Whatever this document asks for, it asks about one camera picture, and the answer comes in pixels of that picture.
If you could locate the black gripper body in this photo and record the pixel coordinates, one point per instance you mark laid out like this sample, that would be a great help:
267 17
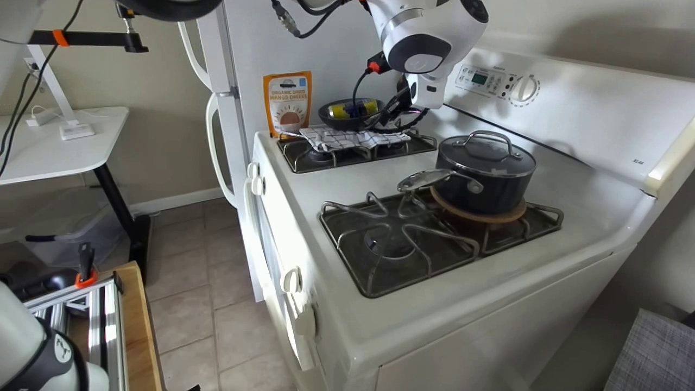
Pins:
399 98

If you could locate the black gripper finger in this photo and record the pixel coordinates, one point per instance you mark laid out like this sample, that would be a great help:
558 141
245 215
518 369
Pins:
386 123

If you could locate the yellow and blue can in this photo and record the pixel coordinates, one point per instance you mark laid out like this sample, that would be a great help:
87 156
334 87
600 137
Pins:
355 110

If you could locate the white gas stove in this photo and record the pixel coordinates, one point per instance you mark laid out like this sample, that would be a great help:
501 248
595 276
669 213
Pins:
347 180

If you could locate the white stove knob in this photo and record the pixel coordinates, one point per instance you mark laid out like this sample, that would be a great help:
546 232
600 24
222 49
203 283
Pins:
291 278
255 178

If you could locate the white checkered dish towel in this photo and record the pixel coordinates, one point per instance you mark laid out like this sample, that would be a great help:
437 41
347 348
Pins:
347 140

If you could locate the black burner grate with tray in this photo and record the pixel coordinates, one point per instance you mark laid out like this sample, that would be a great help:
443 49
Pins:
310 162
404 252

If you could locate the orange food packet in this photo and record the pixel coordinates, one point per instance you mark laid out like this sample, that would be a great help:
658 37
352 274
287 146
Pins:
287 101

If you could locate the black pot with lid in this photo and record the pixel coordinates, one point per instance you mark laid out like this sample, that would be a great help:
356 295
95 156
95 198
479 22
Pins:
485 180

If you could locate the round cork trivet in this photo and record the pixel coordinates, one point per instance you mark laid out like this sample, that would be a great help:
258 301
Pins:
470 215

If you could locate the white oven dial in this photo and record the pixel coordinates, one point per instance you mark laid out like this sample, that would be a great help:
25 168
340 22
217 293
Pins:
524 87

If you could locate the white refrigerator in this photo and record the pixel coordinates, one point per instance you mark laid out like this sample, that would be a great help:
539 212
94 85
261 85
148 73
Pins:
242 43

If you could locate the black bar with orange clip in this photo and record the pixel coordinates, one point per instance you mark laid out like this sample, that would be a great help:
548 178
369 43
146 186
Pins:
94 39

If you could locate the white stand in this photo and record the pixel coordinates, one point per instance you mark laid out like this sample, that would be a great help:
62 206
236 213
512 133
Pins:
76 130

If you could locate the wooden cart with aluminium rails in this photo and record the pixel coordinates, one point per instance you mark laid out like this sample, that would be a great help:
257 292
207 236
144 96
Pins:
142 332

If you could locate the grey plastic bin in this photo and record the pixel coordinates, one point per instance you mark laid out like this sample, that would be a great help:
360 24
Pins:
71 239

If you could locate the orange and black clamp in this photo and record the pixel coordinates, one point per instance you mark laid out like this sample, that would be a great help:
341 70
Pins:
87 278

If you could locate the white table with black leg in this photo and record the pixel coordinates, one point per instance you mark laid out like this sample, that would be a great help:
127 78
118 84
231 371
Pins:
44 153

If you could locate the grey checked fabric bin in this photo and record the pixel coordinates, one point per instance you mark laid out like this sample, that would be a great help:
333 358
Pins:
651 354

